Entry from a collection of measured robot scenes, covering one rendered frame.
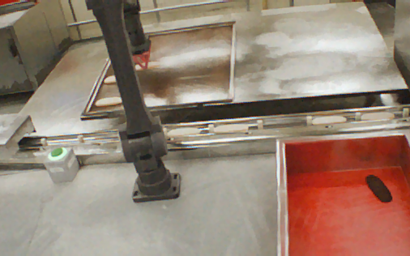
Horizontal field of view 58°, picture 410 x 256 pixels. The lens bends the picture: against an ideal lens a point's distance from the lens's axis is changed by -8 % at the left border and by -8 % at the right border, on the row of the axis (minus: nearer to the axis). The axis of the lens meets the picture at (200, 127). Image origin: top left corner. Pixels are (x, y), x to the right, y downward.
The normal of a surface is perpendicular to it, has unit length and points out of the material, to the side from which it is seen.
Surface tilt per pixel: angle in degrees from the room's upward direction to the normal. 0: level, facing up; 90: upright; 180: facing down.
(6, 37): 90
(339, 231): 0
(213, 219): 0
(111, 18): 88
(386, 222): 0
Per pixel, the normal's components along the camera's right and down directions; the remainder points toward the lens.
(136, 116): 0.11, 0.47
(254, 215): -0.17, -0.84
